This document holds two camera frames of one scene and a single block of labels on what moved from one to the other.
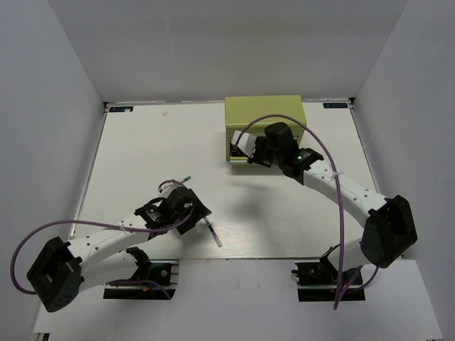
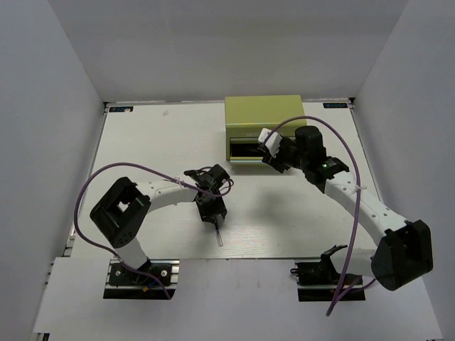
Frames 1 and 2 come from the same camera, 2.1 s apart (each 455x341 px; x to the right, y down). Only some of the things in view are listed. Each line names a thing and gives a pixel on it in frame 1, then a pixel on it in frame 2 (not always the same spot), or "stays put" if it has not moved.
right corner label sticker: [335, 105] stays put
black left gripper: [200, 211] -> [219, 208]
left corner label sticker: [120, 109] stays put
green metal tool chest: [242, 111] stays put
